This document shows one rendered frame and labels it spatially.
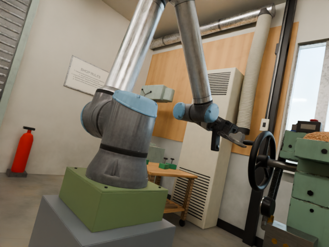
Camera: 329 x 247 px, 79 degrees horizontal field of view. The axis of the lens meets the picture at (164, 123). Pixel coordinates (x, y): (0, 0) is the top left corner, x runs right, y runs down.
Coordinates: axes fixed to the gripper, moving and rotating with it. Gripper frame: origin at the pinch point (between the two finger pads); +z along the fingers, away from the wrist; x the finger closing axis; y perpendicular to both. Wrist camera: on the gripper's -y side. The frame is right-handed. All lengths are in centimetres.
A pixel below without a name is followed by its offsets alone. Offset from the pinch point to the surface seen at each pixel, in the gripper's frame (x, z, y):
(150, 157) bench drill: 96, -144, -85
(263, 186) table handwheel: 13.6, 12.4, -12.3
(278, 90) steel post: 127, -54, 59
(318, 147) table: -17.1, 27.1, 12.7
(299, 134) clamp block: 5.8, 15.3, 16.1
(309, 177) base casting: -11.6, 28.6, 3.3
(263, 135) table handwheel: 1.9, 4.5, 9.1
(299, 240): -19.4, 36.0, -12.7
